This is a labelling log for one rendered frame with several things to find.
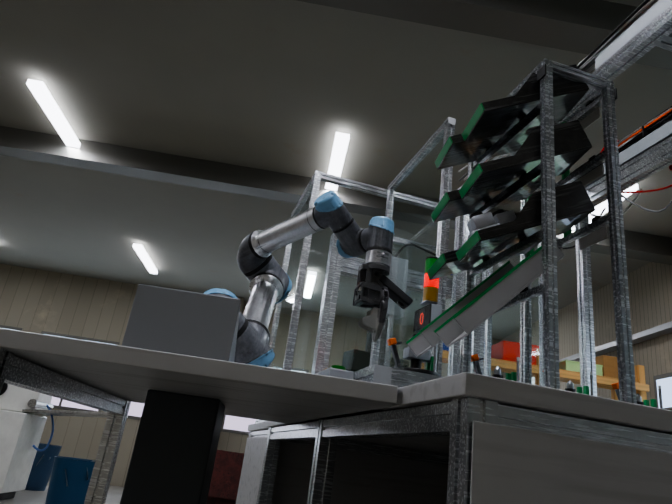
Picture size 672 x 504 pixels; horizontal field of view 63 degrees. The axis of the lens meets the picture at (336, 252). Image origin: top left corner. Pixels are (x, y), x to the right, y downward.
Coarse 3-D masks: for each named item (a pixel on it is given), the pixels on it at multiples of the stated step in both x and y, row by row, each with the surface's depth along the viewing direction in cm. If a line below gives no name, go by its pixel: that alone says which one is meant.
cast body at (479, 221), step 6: (474, 216) 116; (480, 216) 116; (486, 216) 116; (492, 216) 117; (468, 222) 119; (474, 222) 116; (480, 222) 116; (486, 222) 116; (492, 222) 116; (468, 228) 120; (474, 228) 117; (480, 228) 116
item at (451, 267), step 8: (528, 248) 139; (440, 256) 127; (448, 256) 126; (456, 256) 126; (488, 256) 133; (512, 256) 142; (440, 264) 129; (448, 264) 127; (456, 264) 130; (464, 264) 133; (472, 264) 136; (432, 272) 135; (440, 272) 133; (448, 272) 136; (456, 272) 139
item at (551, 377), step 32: (544, 96) 123; (608, 96) 129; (544, 128) 120; (608, 128) 126; (544, 160) 118; (608, 160) 124; (544, 192) 115; (608, 192) 121; (544, 224) 113; (544, 256) 110; (544, 288) 108; (544, 320) 105; (544, 352) 103; (544, 384) 101
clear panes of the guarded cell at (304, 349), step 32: (288, 256) 287; (320, 256) 298; (320, 288) 292; (352, 288) 298; (288, 320) 244; (352, 320) 292; (512, 320) 292; (352, 352) 286; (448, 352) 302; (512, 352) 286
